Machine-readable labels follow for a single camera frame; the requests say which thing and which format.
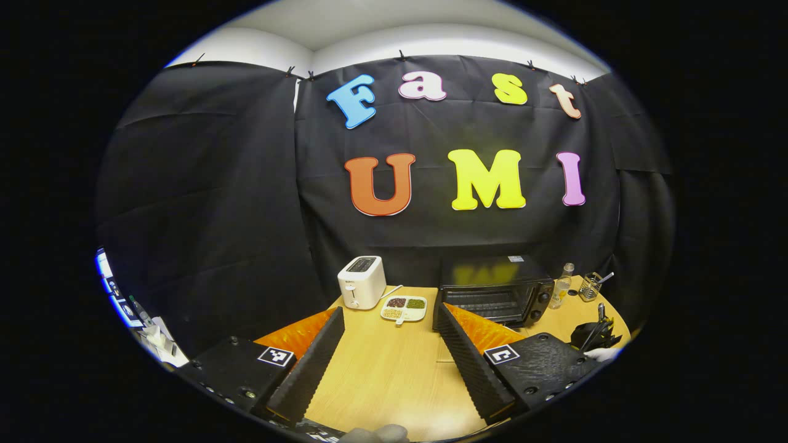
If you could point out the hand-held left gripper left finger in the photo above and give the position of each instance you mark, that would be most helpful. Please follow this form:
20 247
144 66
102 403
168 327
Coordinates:
314 366

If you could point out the clear bottle yellow label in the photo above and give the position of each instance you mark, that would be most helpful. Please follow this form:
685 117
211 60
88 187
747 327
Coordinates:
560 292

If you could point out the thin white straw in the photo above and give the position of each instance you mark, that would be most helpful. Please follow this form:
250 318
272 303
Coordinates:
606 278

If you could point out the black electric oven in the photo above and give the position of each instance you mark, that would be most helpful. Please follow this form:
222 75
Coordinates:
492 277

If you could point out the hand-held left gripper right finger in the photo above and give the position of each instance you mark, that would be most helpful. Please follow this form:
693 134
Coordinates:
471 369

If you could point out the white divided snack tray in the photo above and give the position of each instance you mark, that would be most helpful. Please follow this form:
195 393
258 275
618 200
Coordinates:
414 314

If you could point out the bright computer monitor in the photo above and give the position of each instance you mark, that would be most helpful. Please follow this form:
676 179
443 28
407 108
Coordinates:
104 264

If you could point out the pile of white objects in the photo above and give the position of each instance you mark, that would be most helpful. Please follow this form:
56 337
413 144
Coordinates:
163 351

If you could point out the black backdrop cloth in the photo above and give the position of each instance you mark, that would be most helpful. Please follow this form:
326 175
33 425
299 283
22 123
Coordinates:
246 215

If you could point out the white toaster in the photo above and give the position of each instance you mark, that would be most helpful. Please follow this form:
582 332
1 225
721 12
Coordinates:
363 283

